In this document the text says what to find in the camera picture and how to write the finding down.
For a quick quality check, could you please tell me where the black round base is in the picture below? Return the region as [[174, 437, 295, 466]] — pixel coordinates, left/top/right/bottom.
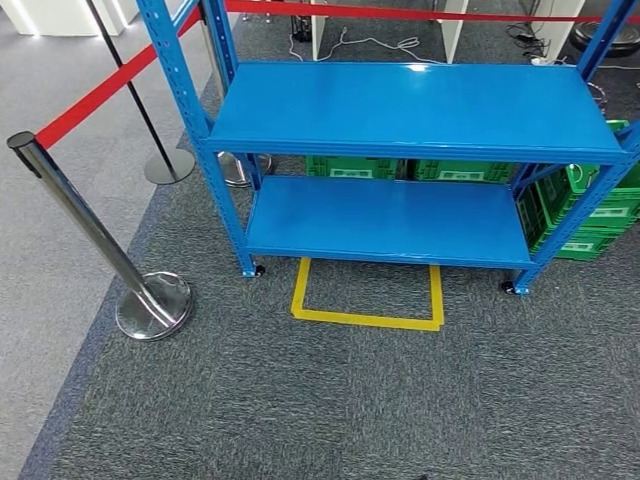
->
[[570, 23, 640, 58]]

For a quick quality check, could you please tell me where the blue metal shelf rack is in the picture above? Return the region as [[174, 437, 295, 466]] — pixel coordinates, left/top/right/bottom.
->
[[134, 0, 640, 297]]

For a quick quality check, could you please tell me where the black stanchion post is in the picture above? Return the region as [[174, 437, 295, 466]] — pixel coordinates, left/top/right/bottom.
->
[[85, 0, 196, 185]]

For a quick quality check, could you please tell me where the white desk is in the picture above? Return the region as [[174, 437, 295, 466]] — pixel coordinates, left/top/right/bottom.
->
[[310, 0, 470, 64], [530, 0, 586, 64]]

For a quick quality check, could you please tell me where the white display plinth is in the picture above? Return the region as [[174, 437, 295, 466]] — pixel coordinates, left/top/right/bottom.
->
[[0, 0, 141, 38]]

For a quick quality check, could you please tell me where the black cable tangle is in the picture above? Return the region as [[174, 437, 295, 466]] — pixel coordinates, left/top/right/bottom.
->
[[506, 23, 546, 58]]

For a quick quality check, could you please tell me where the white cable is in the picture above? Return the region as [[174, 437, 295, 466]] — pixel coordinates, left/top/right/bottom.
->
[[287, 26, 441, 66]]

